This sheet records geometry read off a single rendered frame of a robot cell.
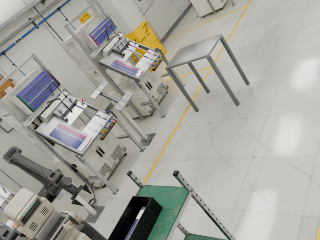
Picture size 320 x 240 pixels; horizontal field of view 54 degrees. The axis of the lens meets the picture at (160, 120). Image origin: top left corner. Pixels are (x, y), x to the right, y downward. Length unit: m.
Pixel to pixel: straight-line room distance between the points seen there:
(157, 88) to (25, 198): 3.46
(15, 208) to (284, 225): 1.95
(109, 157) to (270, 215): 2.52
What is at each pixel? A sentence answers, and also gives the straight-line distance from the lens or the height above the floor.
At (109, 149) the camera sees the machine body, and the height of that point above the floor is 0.29.
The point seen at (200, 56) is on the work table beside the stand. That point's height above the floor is 0.80.
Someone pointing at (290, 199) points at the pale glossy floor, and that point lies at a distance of 2.80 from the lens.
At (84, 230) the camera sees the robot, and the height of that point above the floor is 0.73.
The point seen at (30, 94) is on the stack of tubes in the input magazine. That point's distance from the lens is 4.22.
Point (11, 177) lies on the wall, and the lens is 5.66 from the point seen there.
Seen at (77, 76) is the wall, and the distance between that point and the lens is 6.39.
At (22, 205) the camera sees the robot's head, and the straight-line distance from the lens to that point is 2.37.
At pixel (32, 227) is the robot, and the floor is 1.16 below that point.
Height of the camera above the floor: 2.14
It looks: 26 degrees down
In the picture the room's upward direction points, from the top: 38 degrees counter-clockwise
